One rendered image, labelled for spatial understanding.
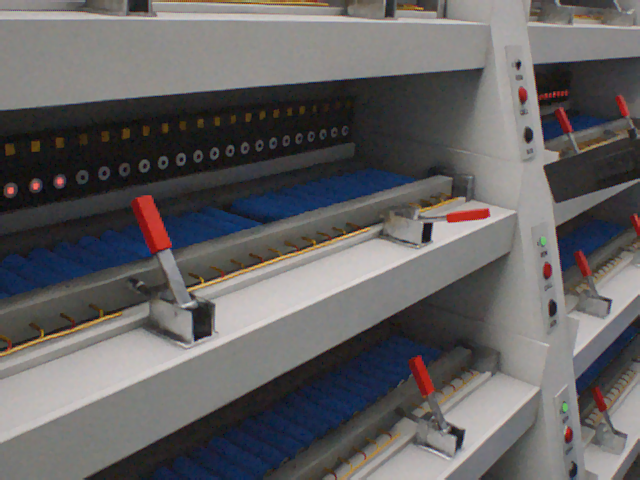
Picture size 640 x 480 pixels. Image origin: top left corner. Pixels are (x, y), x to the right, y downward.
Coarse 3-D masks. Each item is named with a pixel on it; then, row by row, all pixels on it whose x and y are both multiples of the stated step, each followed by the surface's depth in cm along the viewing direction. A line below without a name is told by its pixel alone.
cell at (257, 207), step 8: (240, 200) 68; (248, 200) 68; (232, 208) 68; (240, 208) 68; (248, 208) 67; (256, 208) 67; (264, 208) 66; (272, 208) 66; (248, 216) 67; (256, 216) 67; (264, 216) 66; (272, 216) 66; (280, 216) 65; (288, 216) 65
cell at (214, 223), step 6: (180, 216) 64; (186, 216) 63; (192, 216) 63; (198, 216) 63; (204, 216) 63; (198, 222) 62; (204, 222) 62; (210, 222) 62; (216, 222) 62; (222, 222) 62; (216, 228) 61; (222, 228) 61; (228, 228) 61; (234, 228) 61; (240, 228) 61; (246, 228) 61
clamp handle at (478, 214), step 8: (416, 208) 66; (488, 208) 62; (416, 216) 66; (440, 216) 65; (448, 216) 63; (456, 216) 63; (464, 216) 62; (472, 216) 62; (480, 216) 62; (488, 216) 62
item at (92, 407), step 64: (128, 192) 62; (192, 192) 68; (512, 192) 79; (384, 256) 63; (448, 256) 68; (256, 320) 49; (320, 320) 54; (0, 384) 39; (64, 384) 40; (128, 384) 40; (192, 384) 45; (256, 384) 50; (0, 448) 35; (64, 448) 38; (128, 448) 42
